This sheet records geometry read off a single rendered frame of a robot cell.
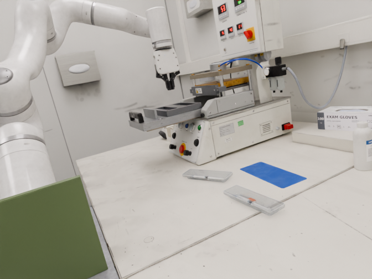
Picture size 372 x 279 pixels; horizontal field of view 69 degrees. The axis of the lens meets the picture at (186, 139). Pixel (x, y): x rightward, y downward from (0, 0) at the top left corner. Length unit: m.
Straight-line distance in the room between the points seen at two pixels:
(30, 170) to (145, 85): 2.09
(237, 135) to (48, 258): 0.85
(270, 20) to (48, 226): 1.14
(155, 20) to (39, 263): 0.93
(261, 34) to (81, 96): 1.73
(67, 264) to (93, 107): 2.04
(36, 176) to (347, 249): 0.66
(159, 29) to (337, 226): 0.93
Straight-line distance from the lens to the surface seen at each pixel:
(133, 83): 2.66
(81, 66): 2.45
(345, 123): 1.23
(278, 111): 1.35
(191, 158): 1.18
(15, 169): 0.72
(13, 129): 0.78
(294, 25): 1.62
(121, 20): 1.21
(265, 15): 1.33
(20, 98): 0.85
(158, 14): 1.20
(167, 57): 1.20
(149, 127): 1.07
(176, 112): 1.12
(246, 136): 1.23
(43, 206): 0.60
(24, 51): 1.01
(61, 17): 1.24
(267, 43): 1.32
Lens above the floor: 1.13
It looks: 14 degrees down
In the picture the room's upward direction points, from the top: 11 degrees counter-clockwise
